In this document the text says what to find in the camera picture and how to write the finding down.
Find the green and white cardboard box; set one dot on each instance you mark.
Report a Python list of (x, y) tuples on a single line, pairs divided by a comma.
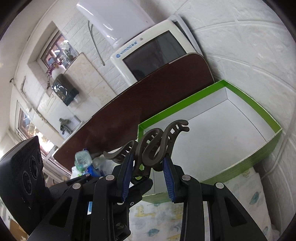
[(229, 132)]

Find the white water heater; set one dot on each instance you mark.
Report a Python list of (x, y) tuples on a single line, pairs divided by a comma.
[(117, 20)]

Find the purple potted plant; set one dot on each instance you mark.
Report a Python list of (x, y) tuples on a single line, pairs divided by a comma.
[(55, 69)]

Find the dark brown hair claw clip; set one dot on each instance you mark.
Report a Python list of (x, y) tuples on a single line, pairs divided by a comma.
[(150, 151)]

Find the dark wall-mounted dispenser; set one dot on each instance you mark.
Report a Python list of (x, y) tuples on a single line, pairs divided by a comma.
[(64, 89)]

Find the white CRT monitor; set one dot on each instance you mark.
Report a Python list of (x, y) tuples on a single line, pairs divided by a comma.
[(152, 49)]

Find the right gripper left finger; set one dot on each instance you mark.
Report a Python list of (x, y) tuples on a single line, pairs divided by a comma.
[(88, 208)]

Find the blue gum box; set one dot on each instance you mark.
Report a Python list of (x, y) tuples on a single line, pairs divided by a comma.
[(93, 172)]

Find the clear green-label bottle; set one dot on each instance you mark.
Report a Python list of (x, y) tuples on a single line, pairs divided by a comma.
[(82, 161)]

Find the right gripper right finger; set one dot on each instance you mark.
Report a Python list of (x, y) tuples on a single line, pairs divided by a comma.
[(228, 219)]

